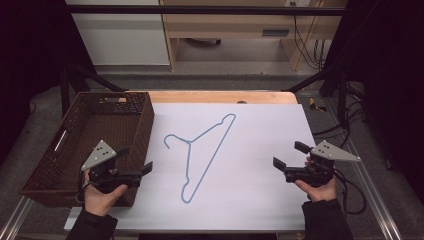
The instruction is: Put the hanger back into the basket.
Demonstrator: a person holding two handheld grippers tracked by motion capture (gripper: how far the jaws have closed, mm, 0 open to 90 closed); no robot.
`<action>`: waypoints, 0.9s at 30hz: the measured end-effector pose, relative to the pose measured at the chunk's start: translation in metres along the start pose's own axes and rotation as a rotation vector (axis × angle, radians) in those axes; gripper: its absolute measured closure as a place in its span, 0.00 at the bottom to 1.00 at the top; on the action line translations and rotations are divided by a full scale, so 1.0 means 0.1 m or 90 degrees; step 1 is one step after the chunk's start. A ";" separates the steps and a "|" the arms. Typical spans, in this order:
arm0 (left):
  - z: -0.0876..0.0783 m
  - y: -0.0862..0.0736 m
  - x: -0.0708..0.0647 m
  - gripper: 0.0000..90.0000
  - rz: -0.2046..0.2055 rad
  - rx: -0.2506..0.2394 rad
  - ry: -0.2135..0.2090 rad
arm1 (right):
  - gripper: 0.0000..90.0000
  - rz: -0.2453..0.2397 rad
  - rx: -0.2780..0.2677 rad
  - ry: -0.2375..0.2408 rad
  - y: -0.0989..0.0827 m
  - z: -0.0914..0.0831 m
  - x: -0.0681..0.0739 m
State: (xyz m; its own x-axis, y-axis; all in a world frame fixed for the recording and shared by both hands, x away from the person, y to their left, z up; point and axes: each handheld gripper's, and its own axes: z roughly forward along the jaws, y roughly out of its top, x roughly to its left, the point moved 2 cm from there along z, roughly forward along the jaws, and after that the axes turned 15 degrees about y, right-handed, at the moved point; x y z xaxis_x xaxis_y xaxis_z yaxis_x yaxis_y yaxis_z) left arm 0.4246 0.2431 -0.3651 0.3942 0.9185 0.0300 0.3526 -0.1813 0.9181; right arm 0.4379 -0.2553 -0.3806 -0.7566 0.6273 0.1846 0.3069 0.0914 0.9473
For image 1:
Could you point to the light wooden desk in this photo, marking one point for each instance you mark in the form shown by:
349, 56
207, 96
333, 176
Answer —
233, 23

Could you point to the white table sheet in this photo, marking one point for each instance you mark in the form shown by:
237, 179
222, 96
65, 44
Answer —
260, 186

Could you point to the yellow and black tool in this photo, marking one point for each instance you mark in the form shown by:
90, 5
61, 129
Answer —
313, 104

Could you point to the black horizontal frame bar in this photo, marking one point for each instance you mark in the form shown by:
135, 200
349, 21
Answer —
200, 10

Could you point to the dark curtain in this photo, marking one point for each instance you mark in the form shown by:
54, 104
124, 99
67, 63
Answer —
30, 50
390, 83

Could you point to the person's right hand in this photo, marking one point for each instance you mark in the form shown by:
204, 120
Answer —
320, 194

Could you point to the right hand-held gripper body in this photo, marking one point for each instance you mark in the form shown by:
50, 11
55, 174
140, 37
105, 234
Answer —
333, 152

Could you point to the brown woven basket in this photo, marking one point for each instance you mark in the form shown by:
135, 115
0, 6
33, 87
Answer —
100, 128

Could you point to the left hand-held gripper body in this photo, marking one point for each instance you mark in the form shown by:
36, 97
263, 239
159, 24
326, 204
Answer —
100, 154

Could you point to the white cabinet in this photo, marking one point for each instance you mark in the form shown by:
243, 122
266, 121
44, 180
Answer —
120, 36

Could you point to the person's left hand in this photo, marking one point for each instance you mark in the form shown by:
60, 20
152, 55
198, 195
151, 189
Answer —
100, 201

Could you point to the black stand leg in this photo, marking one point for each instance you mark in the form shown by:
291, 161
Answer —
341, 96
65, 90

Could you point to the aluminium rail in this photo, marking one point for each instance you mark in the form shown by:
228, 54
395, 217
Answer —
15, 218
366, 186

